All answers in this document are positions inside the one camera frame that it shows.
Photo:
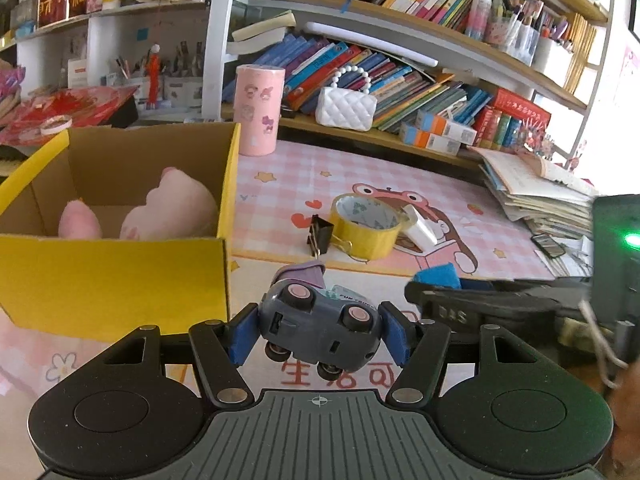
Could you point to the yellow upright folders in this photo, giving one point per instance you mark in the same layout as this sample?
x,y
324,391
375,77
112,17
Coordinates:
x,y
582,52

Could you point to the pale flat book stack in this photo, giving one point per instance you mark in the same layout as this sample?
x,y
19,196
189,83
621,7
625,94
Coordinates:
x,y
262,32

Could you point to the small pink plush toy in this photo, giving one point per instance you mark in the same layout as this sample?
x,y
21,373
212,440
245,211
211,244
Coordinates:
x,y
80,220

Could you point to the grey-blue toy car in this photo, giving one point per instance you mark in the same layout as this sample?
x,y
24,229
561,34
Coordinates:
x,y
320,330

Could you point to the white glue stick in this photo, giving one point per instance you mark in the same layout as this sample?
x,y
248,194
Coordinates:
x,y
420,230

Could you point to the row of small thick dictionaries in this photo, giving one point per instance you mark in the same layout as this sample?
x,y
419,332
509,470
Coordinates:
x,y
497,127

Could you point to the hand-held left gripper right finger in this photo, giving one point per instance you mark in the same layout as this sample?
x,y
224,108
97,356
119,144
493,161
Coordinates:
x,y
395,335

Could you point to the red paper decorations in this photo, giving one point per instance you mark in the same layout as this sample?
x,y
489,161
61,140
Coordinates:
x,y
75,105

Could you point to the stack of papers and notebooks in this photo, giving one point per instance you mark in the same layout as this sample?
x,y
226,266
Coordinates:
x,y
540,195

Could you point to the white lamp bar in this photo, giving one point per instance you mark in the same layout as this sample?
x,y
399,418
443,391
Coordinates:
x,y
370,42

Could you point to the pink cylinder container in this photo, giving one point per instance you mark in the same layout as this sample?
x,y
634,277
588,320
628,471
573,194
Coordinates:
x,y
257,110

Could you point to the yellow tape roll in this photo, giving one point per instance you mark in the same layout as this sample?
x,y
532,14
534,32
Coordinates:
x,y
367,240

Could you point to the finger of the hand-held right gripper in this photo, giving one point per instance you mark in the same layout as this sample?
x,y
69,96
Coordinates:
x,y
437,276

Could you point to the pastel glue bottle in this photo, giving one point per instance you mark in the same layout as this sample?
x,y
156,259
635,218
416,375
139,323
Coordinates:
x,y
478,12

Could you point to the white tape roll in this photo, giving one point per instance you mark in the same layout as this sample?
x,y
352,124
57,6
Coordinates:
x,y
56,125

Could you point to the white metal bookshelf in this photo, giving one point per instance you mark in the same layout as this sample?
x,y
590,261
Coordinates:
x,y
217,35

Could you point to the white quilted handbag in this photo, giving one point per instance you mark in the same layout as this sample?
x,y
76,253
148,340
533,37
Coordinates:
x,y
347,110

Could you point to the thick red book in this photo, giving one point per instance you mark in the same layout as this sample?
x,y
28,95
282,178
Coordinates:
x,y
522,110

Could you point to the yellow cardboard box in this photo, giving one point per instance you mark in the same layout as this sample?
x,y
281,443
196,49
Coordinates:
x,y
115,285

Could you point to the white pen holder box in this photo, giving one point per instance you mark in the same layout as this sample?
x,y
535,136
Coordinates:
x,y
552,55

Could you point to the large pink plush pig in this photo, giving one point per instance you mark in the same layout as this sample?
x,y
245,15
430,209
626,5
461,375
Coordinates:
x,y
175,205

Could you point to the white red small box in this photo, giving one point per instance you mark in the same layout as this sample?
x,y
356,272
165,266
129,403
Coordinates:
x,y
78,72

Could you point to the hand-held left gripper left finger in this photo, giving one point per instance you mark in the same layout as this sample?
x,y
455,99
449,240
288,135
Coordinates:
x,y
245,337

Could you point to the black binder clip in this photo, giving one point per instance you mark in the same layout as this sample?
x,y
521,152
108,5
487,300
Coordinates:
x,y
320,235

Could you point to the long row of leaning books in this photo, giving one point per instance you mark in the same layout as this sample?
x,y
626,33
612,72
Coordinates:
x,y
400,85

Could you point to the orange white carton box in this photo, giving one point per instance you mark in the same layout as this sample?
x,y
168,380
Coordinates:
x,y
430,141
447,127

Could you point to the grey desk pen holders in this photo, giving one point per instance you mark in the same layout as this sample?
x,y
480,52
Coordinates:
x,y
182,87

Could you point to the red tassel ornament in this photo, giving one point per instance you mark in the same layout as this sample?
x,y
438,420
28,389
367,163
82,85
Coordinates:
x,y
154,77

